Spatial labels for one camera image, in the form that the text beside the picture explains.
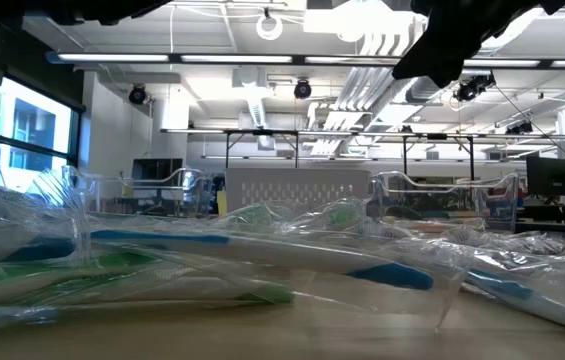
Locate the silver ventilation duct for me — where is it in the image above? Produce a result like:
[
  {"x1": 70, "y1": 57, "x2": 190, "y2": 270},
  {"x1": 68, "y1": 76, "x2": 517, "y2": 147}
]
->
[{"x1": 404, "y1": 14, "x2": 528, "y2": 104}]

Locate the window with dark frame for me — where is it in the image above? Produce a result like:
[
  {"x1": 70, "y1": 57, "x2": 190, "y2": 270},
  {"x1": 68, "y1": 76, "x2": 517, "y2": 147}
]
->
[{"x1": 0, "y1": 74, "x2": 86, "y2": 194}]

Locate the white mesh basket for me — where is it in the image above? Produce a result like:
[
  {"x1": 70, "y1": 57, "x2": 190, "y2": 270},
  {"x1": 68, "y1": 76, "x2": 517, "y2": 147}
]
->
[{"x1": 225, "y1": 168, "x2": 372, "y2": 215}]

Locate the white coiled cable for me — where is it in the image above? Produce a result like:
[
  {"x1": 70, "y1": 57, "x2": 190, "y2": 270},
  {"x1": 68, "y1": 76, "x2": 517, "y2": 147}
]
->
[{"x1": 255, "y1": 12, "x2": 284, "y2": 41}]

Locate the clear plastic bin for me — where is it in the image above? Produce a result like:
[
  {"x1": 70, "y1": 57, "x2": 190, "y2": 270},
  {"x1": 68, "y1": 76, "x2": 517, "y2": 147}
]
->
[
  {"x1": 369, "y1": 170, "x2": 519, "y2": 229},
  {"x1": 61, "y1": 166, "x2": 213, "y2": 219}
]

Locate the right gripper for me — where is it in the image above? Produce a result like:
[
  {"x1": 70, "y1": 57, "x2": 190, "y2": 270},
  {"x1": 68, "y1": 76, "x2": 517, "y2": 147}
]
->
[{"x1": 392, "y1": 0, "x2": 493, "y2": 89}]

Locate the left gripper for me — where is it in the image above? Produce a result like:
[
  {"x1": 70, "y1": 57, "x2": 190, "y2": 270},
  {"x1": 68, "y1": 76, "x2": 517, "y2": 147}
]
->
[{"x1": 26, "y1": 0, "x2": 172, "y2": 26}]

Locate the black metal gantry frame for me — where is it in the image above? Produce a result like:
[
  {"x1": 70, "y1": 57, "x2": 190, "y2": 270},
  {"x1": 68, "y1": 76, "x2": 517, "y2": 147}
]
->
[{"x1": 222, "y1": 128, "x2": 477, "y2": 182}]

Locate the green wrapped toothbrush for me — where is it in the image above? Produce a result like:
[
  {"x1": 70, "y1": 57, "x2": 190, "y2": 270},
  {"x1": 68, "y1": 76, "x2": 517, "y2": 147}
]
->
[
  {"x1": 0, "y1": 269, "x2": 296, "y2": 331},
  {"x1": 291, "y1": 197, "x2": 378, "y2": 236},
  {"x1": 0, "y1": 199, "x2": 293, "y2": 301}
]

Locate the black computer monitor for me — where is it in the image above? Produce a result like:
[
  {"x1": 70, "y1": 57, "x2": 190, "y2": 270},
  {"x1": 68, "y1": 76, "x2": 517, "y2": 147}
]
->
[{"x1": 526, "y1": 156, "x2": 565, "y2": 198}]

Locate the blue toothbrush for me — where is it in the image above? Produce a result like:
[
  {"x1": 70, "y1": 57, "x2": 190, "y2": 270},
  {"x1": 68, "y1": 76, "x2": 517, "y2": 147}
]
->
[
  {"x1": 0, "y1": 172, "x2": 91, "y2": 266},
  {"x1": 356, "y1": 222, "x2": 565, "y2": 339},
  {"x1": 86, "y1": 225, "x2": 463, "y2": 301}
]

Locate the dark wall screen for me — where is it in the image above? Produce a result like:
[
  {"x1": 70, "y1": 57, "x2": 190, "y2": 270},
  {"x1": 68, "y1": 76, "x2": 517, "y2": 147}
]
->
[{"x1": 131, "y1": 158, "x2": 184, "y2": 182}]

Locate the black beam with LED lights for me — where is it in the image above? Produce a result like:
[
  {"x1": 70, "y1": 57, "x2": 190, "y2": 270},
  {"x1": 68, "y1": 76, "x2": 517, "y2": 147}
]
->
[{"x1": 44, "y1": 51, "x2": 565, "y2": 70}]

